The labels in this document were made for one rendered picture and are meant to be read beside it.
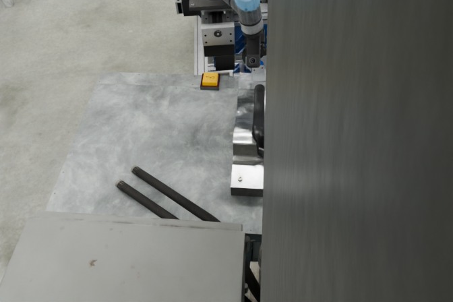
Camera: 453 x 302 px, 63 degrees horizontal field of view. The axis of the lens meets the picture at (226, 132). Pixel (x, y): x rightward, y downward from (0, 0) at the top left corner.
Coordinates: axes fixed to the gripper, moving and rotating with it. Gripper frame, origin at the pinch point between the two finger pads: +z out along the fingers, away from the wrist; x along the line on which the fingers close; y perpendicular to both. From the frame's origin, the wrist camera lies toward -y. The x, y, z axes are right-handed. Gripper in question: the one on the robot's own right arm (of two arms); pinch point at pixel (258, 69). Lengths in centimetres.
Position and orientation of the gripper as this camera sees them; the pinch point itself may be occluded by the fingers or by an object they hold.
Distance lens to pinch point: 143.5
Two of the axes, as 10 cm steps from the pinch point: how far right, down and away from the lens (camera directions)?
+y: 0.7, -8.8, 4.7
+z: 1.8, 4.7, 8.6
